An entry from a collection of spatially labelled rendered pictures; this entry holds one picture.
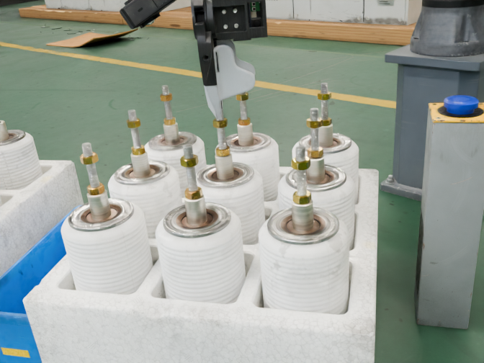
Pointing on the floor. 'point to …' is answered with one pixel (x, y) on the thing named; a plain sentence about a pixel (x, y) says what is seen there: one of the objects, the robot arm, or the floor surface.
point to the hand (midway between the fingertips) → (213, 107)
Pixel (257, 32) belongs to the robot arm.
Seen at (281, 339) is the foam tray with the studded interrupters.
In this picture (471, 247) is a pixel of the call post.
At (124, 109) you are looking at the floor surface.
